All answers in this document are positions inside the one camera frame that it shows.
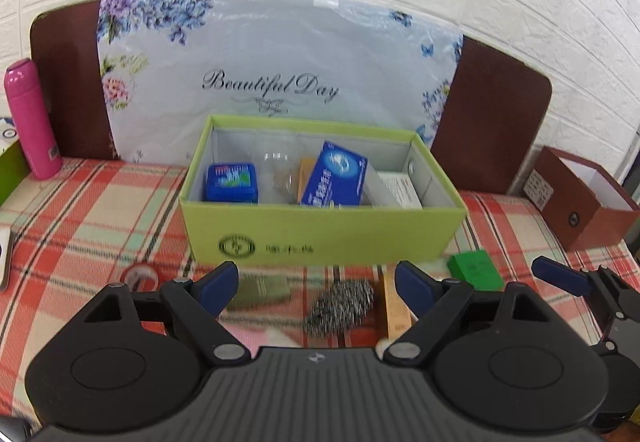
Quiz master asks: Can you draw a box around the steel wool scrubber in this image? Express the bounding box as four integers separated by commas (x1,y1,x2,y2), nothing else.
302,279,375,337

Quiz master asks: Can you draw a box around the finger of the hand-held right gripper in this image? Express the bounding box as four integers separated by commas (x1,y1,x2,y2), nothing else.
531,256,632,323

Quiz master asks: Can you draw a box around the blue square mint tin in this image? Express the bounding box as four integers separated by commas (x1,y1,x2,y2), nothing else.
204,163,260,204

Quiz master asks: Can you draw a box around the white and orange box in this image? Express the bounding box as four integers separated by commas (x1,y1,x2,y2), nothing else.
371,170,424,209

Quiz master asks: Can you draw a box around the clear plastic cup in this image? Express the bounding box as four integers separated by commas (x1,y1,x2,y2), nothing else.
260,142,302,203

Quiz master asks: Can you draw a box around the red tape roll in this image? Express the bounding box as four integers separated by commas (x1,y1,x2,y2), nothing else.
120,263,162,293

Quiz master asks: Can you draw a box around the clear pack of wooden sticks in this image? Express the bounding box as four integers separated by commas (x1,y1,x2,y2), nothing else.
382,271,414,341

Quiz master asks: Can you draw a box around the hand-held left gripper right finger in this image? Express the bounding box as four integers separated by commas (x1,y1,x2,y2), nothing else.
382,261,565,364

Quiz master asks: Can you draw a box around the golden brown slim box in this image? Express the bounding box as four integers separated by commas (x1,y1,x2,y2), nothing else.
297,158,319,203

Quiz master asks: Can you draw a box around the red plaid blanket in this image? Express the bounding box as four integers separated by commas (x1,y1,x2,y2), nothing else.
0,157,640,423

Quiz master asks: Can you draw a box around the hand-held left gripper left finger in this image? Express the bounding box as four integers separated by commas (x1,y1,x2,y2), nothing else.
82,261,251,365

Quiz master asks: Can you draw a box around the brown wooden headboard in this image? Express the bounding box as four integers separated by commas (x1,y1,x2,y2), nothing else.
30,2,554,196

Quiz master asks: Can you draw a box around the light green cardboard box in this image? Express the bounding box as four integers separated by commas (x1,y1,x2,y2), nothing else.
179,114,470,269

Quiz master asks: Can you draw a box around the bright green box tray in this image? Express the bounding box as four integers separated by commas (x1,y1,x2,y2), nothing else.
0,138,32,206

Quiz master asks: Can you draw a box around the blue medicine box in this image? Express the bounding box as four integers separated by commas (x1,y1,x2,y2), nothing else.
300,141,370,209

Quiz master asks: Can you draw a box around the brown cardboard box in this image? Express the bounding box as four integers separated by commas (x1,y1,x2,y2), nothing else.
522,146,640,252

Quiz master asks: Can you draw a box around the pink thermos bottle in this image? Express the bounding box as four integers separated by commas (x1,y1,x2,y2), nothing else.
4,58,64,181

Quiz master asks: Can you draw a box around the small green box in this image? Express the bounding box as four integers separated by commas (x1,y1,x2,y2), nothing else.
446,251,505,292

